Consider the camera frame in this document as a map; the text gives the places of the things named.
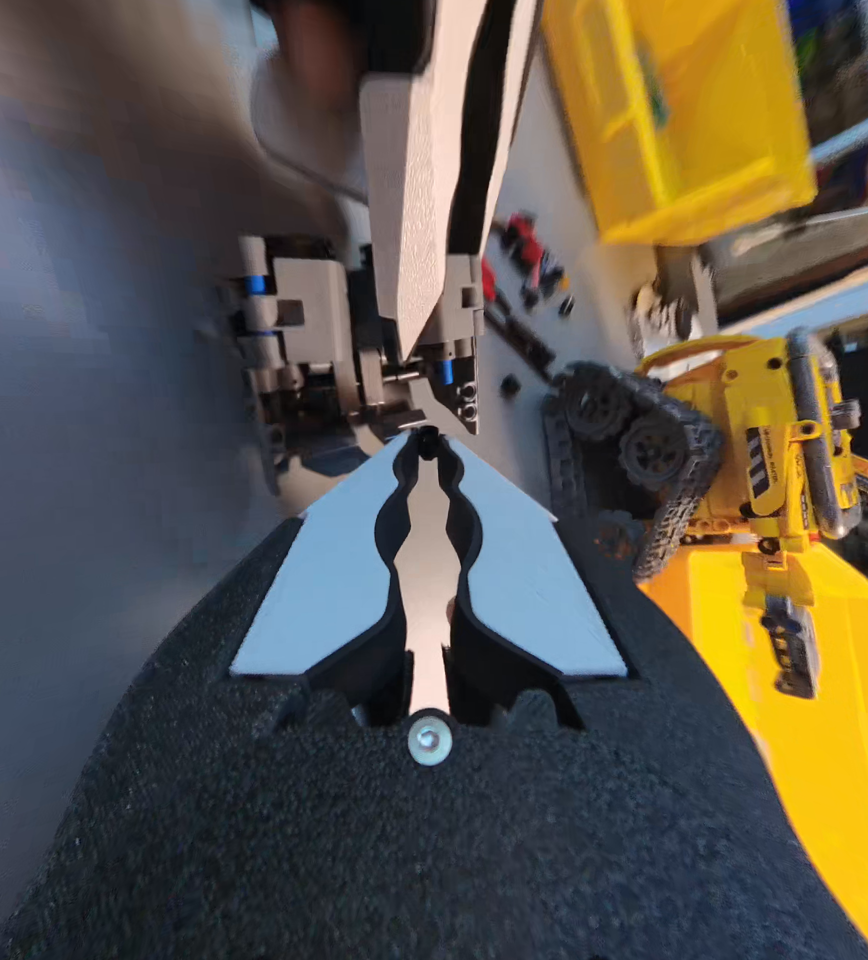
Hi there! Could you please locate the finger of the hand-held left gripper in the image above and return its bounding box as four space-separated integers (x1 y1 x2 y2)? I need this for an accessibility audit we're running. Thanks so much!
462 0 545 258
359 0 495 361

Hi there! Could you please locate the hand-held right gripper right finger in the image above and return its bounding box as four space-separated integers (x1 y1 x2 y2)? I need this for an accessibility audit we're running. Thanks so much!
440 433 628 710

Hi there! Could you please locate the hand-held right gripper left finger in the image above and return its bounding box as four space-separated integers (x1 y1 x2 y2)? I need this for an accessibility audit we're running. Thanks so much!
230 431 419 708

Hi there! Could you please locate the pile of small building pieces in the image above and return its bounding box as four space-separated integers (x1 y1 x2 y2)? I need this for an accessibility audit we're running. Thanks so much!
500 213 578 316

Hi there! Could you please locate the grey block head assembly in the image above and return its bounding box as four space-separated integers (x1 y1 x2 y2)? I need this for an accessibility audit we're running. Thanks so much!
216 236 485 493

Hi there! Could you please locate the grey desk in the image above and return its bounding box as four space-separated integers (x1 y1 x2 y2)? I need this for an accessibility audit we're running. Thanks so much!
0 75 660 960

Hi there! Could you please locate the person's left hand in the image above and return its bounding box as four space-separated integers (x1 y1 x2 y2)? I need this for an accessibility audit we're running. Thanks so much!
276 0 366 97

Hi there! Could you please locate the small yellow storage bin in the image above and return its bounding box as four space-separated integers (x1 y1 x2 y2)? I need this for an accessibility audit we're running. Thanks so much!
541 0 818 247

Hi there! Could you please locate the black long beam piece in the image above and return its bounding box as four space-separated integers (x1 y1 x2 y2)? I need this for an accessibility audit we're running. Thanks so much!
490 303 557 376

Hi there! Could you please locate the yellow toy robot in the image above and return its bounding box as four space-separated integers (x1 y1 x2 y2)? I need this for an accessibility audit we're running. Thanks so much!
542 330 868 702

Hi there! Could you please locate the large yellow storage bin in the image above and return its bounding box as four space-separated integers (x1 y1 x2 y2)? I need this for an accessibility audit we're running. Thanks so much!
640 543 868 960

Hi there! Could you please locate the book stand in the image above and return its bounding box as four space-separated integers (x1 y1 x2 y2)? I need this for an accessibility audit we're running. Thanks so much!
632 116 868 361

